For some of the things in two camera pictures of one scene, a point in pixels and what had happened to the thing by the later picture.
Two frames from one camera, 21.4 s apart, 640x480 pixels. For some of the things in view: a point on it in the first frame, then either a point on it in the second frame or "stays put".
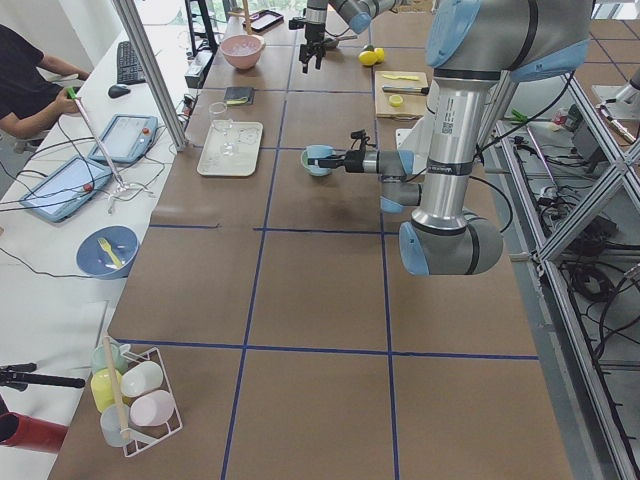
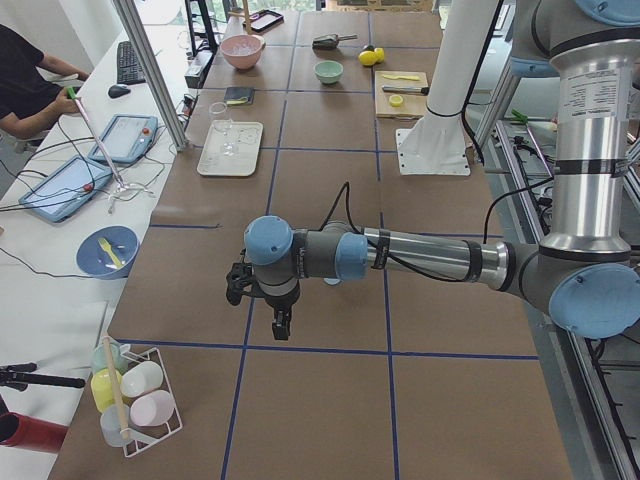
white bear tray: [233, 148] stays put
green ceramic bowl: [317, 151] -> [328, 71]
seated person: [29, 84] stays put
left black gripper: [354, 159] -> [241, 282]
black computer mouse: [117, 91] stays put
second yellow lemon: [380, 53] stays put
